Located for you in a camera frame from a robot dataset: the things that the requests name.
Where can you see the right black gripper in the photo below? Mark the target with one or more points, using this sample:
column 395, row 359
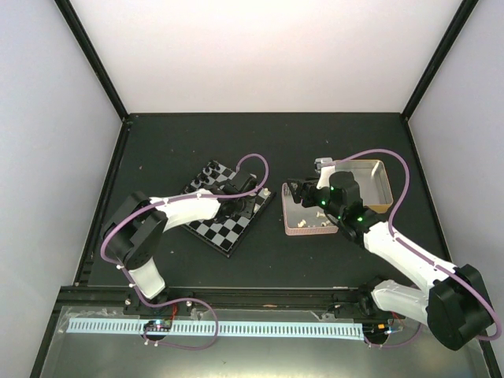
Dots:
column 307, row 187

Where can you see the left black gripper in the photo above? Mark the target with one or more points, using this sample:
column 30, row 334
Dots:
column 247, row 212

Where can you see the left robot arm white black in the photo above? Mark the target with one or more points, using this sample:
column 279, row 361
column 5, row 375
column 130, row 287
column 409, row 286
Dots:
column 131, row 238

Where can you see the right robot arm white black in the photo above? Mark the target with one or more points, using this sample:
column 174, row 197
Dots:
column 452, row 301

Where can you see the small circuit board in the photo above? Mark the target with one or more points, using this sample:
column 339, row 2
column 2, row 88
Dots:
column 157, row 326

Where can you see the pink tin box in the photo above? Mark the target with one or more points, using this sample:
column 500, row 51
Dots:
column 300, row 221

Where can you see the black white chessboard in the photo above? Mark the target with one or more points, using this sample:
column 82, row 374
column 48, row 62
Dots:
column 224, row 235

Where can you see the yellow tin lid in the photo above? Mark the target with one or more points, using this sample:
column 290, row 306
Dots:
column 373, row 181

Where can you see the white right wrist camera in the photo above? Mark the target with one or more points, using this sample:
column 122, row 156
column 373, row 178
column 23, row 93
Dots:
column 325, row 167

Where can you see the black mounting rail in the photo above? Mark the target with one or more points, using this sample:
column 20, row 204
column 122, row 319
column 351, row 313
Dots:
column 344, row 302

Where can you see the light blue slotted cable duct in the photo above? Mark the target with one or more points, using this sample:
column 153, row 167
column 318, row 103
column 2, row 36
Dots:
column 247, row 329

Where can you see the black right frame post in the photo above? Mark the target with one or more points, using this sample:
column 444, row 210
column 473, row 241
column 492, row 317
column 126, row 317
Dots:
column 457, row 23

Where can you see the black frame post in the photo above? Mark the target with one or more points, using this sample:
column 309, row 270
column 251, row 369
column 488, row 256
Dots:
column 457, row 23
column 79, row 32

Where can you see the black left frame post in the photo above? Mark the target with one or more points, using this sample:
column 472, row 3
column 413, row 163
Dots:
column 79, row 32

